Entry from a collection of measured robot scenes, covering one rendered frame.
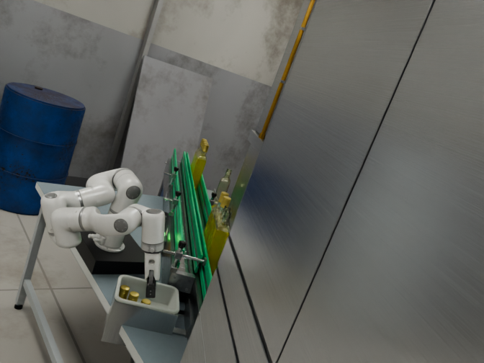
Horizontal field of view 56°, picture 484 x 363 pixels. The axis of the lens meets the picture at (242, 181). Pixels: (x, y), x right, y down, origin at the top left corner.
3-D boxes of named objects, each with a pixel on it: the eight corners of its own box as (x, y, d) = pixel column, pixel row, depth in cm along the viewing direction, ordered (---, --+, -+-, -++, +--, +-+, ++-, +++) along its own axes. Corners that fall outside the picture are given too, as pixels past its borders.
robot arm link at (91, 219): (94, 226, 162) (149, 224, 157) (74, 240, 150) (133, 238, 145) (90, 203, 160) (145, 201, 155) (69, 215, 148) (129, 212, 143)
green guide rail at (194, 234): (196, 273, 177) (203, 255, 176) (194, 272, 177) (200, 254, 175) (181, 161, 343) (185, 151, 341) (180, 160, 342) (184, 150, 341)
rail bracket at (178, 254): (199, 279, 173) (210, 251, 171) (157, 269, 169) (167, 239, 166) (199, 276, 176) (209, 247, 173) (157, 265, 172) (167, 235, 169)
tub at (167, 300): (172, 334, 157) (180, 312, 155) (106, 320, 151) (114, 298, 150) (171, 307, 173) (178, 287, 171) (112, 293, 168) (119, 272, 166)
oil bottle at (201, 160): (196, 188, 290) (211, 147, 284) (188, 186, 289) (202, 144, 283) (196, 186, 296) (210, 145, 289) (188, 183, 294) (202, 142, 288)
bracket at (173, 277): (189, 294, 174) (195, 279, 173) (166, 289, 172) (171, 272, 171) (189, 289, 178) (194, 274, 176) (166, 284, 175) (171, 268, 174)
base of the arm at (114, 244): (92, 251, 180) (104, 216, 176) (83, 235, 189) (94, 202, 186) (128, 253, 190) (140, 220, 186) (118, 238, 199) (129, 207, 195)
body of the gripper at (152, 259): (163, 251, 150) (162, 282, 153) (163, 239, 160) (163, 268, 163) (140, 251, 149) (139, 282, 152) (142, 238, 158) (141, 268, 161)
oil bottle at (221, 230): (214, 274, 183) (232, 227, 178) (201, 271, 182) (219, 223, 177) (212, 268, 188) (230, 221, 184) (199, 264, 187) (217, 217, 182)
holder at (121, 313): (186, 338, 158) (193, 319, 157) (106, 321, 152) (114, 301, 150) (184, 310, 175) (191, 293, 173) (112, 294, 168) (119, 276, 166)
